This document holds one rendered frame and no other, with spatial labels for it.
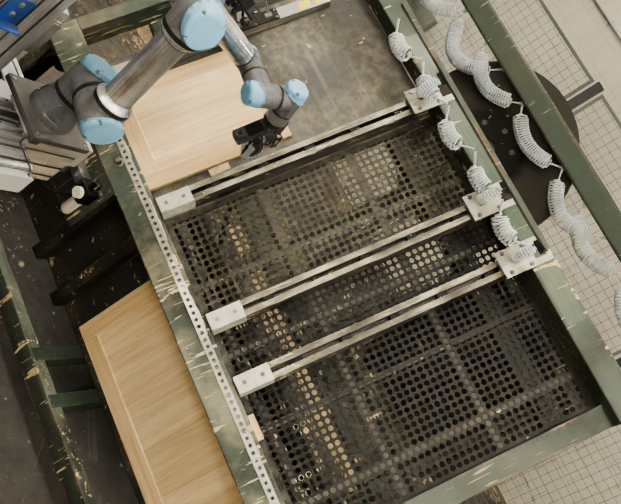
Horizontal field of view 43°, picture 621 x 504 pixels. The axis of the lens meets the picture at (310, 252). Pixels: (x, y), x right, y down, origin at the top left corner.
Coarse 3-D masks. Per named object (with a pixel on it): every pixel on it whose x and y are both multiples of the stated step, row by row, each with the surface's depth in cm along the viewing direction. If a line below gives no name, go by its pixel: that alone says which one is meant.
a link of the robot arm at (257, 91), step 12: (252, 72) 232; (264, 72) 234; (252, 84) 228; (264, 84) 230; (276, 84) 234; (252, 96) 228; (264, 96) 229; (276, 96) 231; (264, 108) 234; (276, 108) 235
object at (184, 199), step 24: (408, 96) 294; (432, 96) 295; (360, 120) 294; (384, 120) 295; (408, 120) 300; (312, 144) 291; (336, 144) 291; (240, 168) 285; (264, 168) 286; (288, 168) 292; (192, 192) 283; (216, 192) 283; (168, 216) 283
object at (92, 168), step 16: (96, 160) 287; (64, 176) 293; (80, 176) 283; (96, 176) 286; (64, 192) 292; (80, 192) 277; (96, 192) 281; (112, 192) 282; (64, 208) 284; (80, 208) 288
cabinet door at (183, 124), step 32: (192, 64) 304; (224, 64) 305; (160, 96) 299; (192, 96) 300; (224, 96) 301; (128, 128) 294; (160, 128) 295; (192, 128) 296; (224, 128) 296; (288, 128) 298; (160, 160) 291; (192, 160) 291; (224, 160) 292
